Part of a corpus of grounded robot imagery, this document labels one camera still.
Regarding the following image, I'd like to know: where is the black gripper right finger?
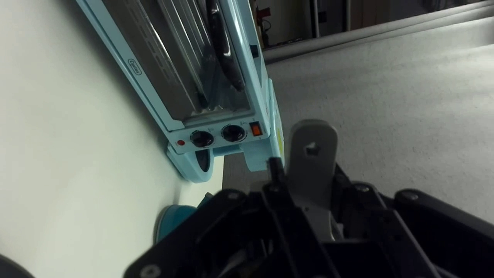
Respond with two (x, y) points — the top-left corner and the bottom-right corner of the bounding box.
(329, 162), (494, 278)

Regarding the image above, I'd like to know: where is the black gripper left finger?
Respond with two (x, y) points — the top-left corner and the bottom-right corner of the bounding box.
(124, 156), (337, 278)

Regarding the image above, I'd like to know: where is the teal toy kettle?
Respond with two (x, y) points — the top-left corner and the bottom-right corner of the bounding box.
(153, 204), (201, 244)

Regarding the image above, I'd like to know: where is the light blue toy toaster oven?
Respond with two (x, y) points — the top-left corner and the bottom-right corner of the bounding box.
(76, 0), (288, 185)

